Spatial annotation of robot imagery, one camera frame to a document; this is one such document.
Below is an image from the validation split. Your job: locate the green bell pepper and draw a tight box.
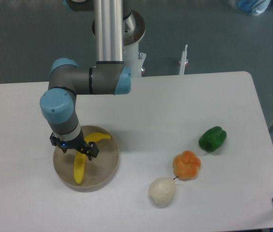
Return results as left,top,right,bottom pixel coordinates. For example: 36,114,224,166
199,126,227,152

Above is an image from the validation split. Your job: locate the peeled orange mandarin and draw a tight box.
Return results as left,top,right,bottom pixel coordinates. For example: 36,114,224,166
172,150,201,180

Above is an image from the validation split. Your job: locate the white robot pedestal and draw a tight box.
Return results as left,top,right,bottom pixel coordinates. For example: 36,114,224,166
92,10,146,77

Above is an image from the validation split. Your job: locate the beige round plate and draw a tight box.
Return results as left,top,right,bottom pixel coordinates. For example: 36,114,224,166
53,126,119,192

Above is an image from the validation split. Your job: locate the white frame bar right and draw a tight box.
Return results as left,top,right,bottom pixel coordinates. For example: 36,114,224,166
179,44,188,75

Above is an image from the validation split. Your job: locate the white pear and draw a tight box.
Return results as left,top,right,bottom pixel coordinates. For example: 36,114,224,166
148,177,176,208

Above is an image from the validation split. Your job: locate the blue plastic bag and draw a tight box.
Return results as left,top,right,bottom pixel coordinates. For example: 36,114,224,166
226,0,271,16

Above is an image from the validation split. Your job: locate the yellow banana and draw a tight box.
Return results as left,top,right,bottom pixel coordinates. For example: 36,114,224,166
73,132,111,185

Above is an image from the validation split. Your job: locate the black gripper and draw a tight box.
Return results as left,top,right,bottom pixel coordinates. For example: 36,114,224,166
49,131,99,160

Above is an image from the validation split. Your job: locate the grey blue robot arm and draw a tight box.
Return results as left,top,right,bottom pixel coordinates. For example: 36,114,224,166
40,0,131,159

